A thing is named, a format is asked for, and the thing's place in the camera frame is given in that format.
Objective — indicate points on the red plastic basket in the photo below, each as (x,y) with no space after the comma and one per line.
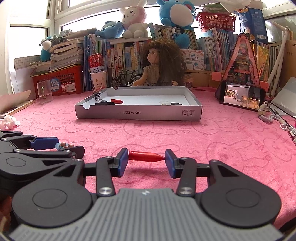
(64,81)

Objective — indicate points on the grey cardboard box lid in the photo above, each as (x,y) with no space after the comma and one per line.
(148,103)

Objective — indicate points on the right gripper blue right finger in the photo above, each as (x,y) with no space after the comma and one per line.
(177,165)

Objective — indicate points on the white cat paper cup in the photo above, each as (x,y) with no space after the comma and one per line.
(99,80)

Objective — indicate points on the small black binder clip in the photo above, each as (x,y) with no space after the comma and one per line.
(97,92)

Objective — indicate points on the smartphone playing video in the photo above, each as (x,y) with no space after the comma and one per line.
(241,95)

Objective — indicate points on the stack of books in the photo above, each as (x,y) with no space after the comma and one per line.
(67,50)

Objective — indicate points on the small blue bear plush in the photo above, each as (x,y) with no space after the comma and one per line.
(110,30)

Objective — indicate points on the brown haired doll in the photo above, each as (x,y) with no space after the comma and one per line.
(163,65)

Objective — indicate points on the miniature black bicycle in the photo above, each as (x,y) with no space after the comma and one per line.
(125,78)

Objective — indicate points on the blue plush toy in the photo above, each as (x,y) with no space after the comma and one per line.
(178,14)

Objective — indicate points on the blue bear hair clip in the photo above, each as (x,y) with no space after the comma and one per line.
(63,146)

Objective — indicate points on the crumpled white tissue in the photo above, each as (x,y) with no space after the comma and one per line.
(8,123)

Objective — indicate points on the red basket on top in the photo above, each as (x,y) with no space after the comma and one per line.
(215,20)

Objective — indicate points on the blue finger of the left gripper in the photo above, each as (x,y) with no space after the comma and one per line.
(43,143)
(77,151)

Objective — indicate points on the row of upright books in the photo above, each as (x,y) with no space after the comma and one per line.
(87,81)

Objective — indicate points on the open book at left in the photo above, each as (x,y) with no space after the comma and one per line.
(11,103)

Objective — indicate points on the person's right hand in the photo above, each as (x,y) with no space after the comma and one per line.
(5,214)

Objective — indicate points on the small black lid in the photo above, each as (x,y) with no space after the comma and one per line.
(175,103)

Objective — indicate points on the red crayon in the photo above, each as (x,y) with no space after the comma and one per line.
(117,101)
(145,157)

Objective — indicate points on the pink white bunny plush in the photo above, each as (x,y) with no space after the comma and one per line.
(133,21)

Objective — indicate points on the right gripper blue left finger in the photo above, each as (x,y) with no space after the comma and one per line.
(113,166)

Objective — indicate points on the small glass jar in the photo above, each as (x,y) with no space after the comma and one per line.
(188,81)

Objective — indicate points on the clear acrylic block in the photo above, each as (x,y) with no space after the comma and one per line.
(44,92)

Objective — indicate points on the blue white penguin plush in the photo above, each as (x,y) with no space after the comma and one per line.
(46,46)

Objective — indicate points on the red beer can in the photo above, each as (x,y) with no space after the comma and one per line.
(96,63)

